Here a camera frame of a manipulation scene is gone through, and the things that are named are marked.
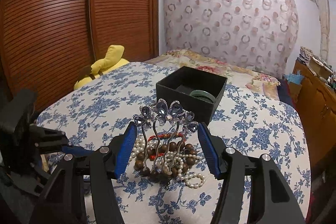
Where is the black open jewelry box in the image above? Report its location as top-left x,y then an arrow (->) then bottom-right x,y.
156,67 -> 228,124

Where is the cardboard box on cabinet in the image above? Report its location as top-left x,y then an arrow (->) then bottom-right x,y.
307,56 -> 333,80

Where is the green jade bangle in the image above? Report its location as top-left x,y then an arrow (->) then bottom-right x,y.
190,90 -> 217,103

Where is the pink circle patterned curtain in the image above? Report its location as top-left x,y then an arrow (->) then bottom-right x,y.
163,0 -> 299,77

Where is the blue floral white quilt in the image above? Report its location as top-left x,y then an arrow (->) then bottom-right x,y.
35,61 -> 312,224

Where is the yellow plush toy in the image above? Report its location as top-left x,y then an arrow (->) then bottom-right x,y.
73,45 -> 129,90

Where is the floral beige bedspread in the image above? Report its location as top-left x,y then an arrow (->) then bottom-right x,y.
146,50 -> 280,100

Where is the white pearl necklace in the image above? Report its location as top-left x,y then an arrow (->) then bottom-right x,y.
128,134 -> 207,189

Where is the blue crystal hair comb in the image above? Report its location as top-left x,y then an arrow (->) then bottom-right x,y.
129,99 -> 201,185

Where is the beige side curtain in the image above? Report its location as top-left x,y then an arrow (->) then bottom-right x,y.
317,0 -> 330,62

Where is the teal paper bag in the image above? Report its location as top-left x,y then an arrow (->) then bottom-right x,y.
284,71 -> 304,85

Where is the red bead bracelet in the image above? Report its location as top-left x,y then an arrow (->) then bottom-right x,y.
146,132 -> 189,162

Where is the brown wooden bead bracelet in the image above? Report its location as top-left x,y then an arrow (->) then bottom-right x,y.
134,140 -> 198,177

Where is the wooden cabinet desk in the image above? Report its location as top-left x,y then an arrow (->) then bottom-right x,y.
293,60 -> 335,167

